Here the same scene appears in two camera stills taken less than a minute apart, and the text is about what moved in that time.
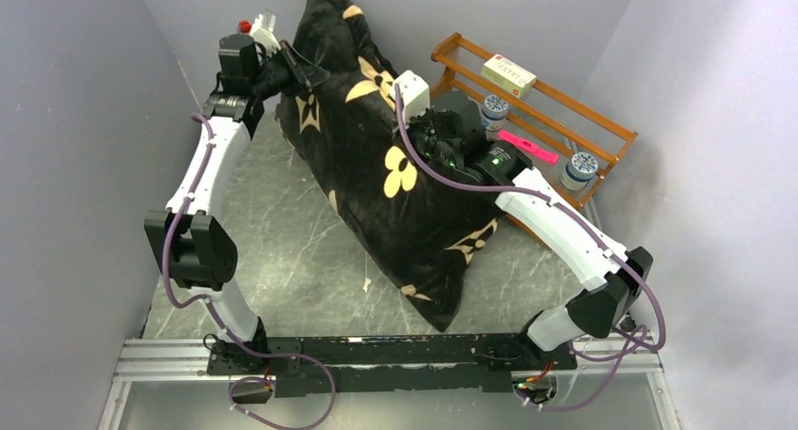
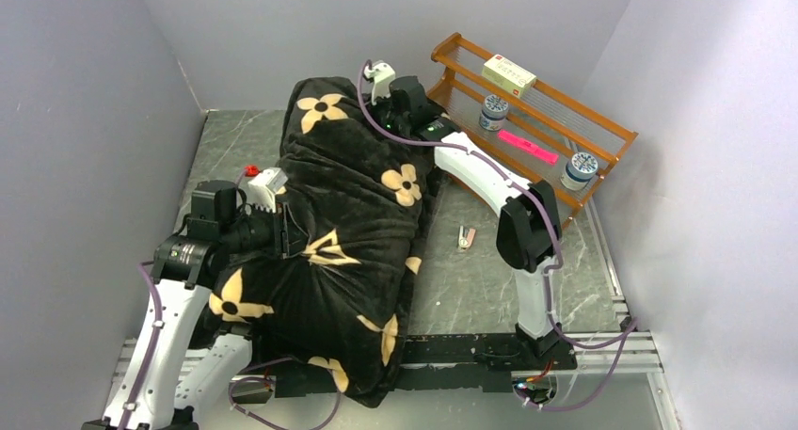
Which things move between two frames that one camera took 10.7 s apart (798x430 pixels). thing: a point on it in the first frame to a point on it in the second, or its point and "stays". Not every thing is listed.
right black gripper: (416, 121) to (373, 109)
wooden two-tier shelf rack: (553, 128) stays
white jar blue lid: (579, 171) stays
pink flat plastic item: (528, 146) stays
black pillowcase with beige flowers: (422, 234) to (362, 185)
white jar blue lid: (494, 112) stays
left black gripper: (310, 73) to (287, 237)
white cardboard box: (508, 75) stays
